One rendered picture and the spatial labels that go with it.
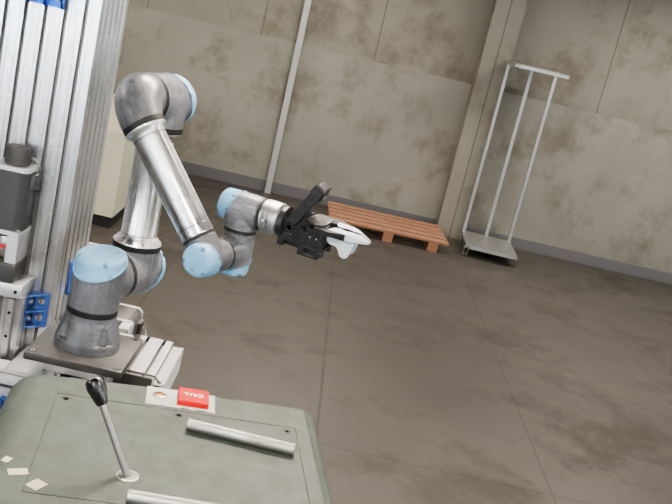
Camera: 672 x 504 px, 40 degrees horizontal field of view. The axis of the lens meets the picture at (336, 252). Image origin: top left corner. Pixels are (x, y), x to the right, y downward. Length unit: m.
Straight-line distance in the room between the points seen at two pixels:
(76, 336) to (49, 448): 0.61
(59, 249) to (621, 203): 8.59
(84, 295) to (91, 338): 0.10
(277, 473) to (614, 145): 8.89
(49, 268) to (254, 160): 7.75
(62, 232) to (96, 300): 0.25
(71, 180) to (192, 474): 0.95
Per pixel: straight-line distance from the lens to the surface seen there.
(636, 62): 10.30
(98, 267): 2.14
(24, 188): 2.27
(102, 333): 2.20
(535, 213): 10.26
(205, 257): 1.99
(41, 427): 1.68
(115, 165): 7.43
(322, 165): 9.99
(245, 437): 1.71
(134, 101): 2.07
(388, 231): 9.03
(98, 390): 1.52
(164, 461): 1.63
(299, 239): 2.05
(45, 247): 2.37
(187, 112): 2.22
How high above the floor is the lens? 2.04
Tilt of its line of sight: 14 degrees down
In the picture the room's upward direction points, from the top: 13 degrees clockwise
